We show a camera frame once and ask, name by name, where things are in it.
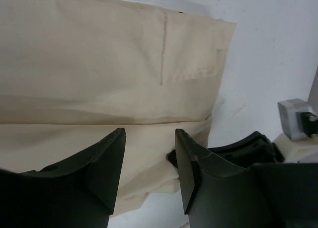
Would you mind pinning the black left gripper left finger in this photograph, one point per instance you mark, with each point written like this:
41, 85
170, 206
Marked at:
77, 192

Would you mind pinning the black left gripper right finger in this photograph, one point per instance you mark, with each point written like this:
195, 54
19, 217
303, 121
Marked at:
268, 195

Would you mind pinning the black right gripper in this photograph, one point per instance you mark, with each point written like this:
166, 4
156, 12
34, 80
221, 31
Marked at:
254, 149

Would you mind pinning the beige trousers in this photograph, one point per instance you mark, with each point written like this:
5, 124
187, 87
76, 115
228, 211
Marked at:
72, 71

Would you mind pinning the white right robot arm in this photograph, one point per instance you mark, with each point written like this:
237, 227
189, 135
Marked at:
291, 150

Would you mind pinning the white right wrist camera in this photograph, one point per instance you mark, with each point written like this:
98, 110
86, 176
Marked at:
299, 121

